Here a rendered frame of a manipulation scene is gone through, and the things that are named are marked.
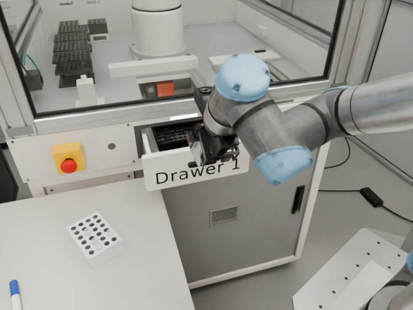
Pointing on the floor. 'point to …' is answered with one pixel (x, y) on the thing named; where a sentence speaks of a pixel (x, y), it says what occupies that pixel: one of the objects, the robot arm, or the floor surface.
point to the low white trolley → (157, 222)
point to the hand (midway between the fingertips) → (203, 147)
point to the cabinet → (224, 216)
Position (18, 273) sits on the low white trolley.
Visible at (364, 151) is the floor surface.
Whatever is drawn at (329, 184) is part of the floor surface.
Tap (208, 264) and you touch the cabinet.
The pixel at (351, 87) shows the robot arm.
